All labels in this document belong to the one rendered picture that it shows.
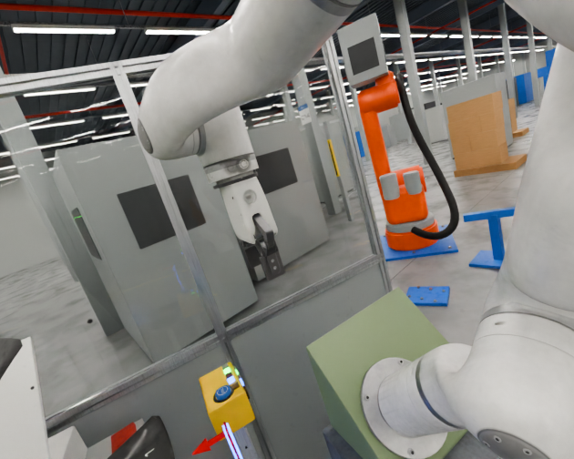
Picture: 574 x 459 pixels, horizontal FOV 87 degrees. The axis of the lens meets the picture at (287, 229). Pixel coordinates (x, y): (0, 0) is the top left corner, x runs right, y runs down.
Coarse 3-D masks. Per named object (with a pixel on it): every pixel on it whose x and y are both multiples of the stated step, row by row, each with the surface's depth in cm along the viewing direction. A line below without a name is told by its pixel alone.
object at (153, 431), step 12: (156, 420) 55; (144, 432) 54; (156, 432) 53; (132, 444) 53; (144, 444) 52; (168, 444) 51; (120, 456) 51; (132, 456) 51; (156, 456) 50; (168, 456) 49
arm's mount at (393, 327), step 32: (352, 320) 76; (384, 320) 77; (416, 320) 78; (320, 352) 70; (352, 352) 71; (384, 352) 72; (416, 352) 73; (320, 384) 72; (352, 384) 67; (352, 416) 63; (384, 448) 60; (448, 448) 62
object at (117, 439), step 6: (126, 426) 106; (132, 426) 105; (120, 432) 104; (126, 432) 103; (132, 432) 102; (114, 438) 102; (120, 438) 101; (126, 438) 100; (114, 444) 99; (120, 444) 99; (114, 450) 98
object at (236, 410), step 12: (216, 372) 87; (204, 384) 84; (216, 384) 82; (228, 384) 81; (240, 384) 79; (204, 396) 79; (228, 396) 76; (240, 396) 76; (216, 408) 74; (228, 408) 75; (240, 408) 76; (216, 420) 74; (228, 420) 75; (240, 420) 77; (252, 420) 78; (216, 432) 74
